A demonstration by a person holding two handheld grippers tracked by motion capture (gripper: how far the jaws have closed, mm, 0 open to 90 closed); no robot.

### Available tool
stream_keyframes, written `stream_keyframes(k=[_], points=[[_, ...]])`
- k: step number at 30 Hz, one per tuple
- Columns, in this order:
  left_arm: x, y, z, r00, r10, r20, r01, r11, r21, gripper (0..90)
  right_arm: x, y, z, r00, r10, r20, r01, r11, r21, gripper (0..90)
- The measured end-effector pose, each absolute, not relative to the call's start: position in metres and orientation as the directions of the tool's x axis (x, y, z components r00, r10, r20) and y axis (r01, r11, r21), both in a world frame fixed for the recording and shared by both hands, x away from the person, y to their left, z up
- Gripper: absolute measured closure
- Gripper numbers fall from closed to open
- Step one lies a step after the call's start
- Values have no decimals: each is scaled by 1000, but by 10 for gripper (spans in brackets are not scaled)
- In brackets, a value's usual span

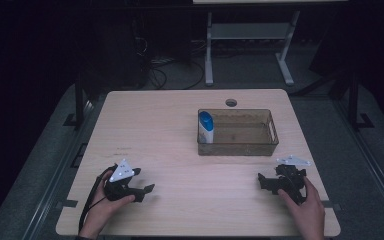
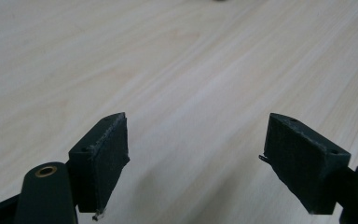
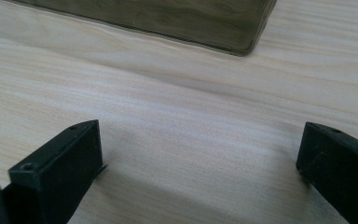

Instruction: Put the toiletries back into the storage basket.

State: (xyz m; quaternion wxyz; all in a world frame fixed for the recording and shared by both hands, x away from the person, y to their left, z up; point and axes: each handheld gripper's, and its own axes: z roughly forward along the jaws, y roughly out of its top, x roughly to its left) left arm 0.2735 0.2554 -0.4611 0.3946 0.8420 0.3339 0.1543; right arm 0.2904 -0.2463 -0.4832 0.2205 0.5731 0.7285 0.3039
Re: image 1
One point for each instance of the black frame post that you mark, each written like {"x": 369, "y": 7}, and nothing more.
{"x": 353, "y": 100}
{"x": 79, "y": 100}

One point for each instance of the metal floor rail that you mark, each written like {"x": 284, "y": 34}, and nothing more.
{"x": 56, "y": 173}
{"x": 370, "y": 160}

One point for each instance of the person's left hand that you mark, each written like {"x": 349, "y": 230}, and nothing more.
{"x": 101, "y": 210}

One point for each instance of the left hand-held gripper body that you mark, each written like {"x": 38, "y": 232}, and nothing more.
{"x": 120, "y": 190}

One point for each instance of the black tape strip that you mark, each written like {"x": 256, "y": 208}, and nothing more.
{"x": 69, "y": 203}
{"x": 332, "y": 205}

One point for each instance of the person's right hand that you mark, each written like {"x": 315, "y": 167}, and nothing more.
{"x": 308, "y": 211}

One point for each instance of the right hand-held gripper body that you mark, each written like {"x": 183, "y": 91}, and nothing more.
{"x": 291, "y": 181}

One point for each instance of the brown translucent plastic bin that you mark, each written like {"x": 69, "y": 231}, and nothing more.
{"x": 240, "y": 149}

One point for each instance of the white metal stand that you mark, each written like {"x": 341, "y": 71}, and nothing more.
{"x": 246, "y": 31}

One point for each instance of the white blue-capped shampoo bottle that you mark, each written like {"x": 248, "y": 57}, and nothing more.
{"x": 206, "y": 128}

